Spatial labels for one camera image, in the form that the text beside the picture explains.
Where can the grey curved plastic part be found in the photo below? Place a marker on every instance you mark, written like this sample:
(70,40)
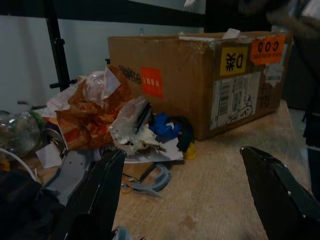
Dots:
(155,182)

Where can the blue plastic piece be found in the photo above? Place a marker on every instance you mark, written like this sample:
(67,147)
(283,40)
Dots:
(163,125)

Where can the crumpled orange paper bag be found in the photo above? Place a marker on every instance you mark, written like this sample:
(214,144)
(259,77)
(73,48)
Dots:
(87,112)

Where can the crumpled clear plastic wrap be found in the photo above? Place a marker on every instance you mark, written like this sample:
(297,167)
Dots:
(132,122)

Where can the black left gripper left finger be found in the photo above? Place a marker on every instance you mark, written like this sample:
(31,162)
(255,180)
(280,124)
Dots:
(97,190)

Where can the black tripod stand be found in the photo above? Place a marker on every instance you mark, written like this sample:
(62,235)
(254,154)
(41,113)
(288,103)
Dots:
(58,50)

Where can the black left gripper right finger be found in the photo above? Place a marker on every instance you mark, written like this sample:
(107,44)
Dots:
(277,192)

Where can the grey plastic bracket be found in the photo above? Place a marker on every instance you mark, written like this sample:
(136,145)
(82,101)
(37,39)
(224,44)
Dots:
(72,172)

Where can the black cloth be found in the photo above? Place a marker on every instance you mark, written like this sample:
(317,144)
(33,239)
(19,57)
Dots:
(22,207)

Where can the brown cardboard box with labels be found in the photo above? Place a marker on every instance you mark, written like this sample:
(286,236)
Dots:
(185,82)

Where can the white paper sheet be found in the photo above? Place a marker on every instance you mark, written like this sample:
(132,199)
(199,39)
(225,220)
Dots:
(162,152)

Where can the yellow plastic cap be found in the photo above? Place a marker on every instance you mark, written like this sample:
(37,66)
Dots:
(190,151)

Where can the silver metal can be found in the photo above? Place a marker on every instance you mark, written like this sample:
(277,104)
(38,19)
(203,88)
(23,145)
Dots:
(53,138)

